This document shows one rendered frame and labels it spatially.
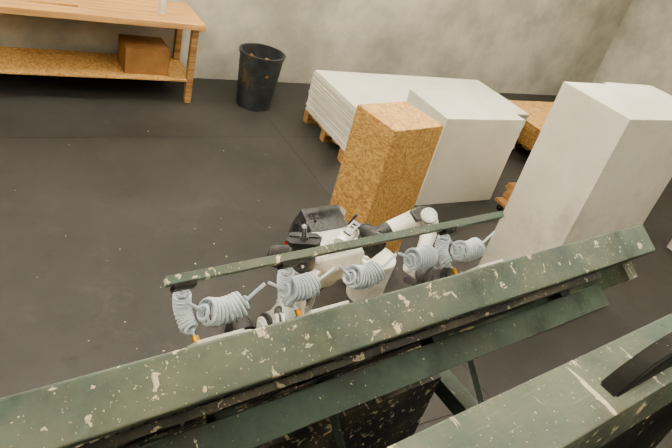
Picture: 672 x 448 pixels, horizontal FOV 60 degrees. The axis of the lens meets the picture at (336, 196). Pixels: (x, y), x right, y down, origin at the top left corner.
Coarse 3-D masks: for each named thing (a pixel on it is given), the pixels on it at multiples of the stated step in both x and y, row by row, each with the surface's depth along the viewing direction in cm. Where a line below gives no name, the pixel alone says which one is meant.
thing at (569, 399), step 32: (608, 352) 94; (544, 384) 84; (576, 384) 86; (640, 384) 89; (480, 416) 76; (512, 416) 78; (544, 416) 79; (576, 416) 80; (608, 416) 82; (640, 416) 94
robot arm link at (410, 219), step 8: (416, 208) 270; (424, 208) 270; (432, 208) 270; (400, 216) 270; (408, 216) 269; (416, 216) 269; (424, 216) 268; (432, 216) 268; (392, 224) 267; (400, 224) 267; (408, 224) 268; (416, 224) 270
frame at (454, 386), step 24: (432, 384) 272; (456, 384) 276; (360, 408) 246; (384, 408) 257; (408, 408) 272; (456, 408) 270; (312, 432) 233; (360, 432) 258; (384, 432) 272; (408, 432) 288
